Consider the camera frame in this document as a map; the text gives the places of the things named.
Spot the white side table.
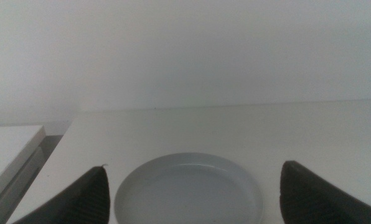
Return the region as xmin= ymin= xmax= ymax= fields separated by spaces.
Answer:
xmin=0 ymin=124 xmax=47 ymax=224

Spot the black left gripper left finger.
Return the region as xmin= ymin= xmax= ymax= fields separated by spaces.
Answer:
xmin=12 ymin=165 xmax=111 ymax=224

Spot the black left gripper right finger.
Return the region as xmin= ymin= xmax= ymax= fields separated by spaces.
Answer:
xmin=279 ymin=160 xmax=371 ymax=224

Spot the grey shallow bowl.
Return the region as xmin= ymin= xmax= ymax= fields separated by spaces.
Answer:
xmin=113 ymin=152 xmax=264 ymax=224

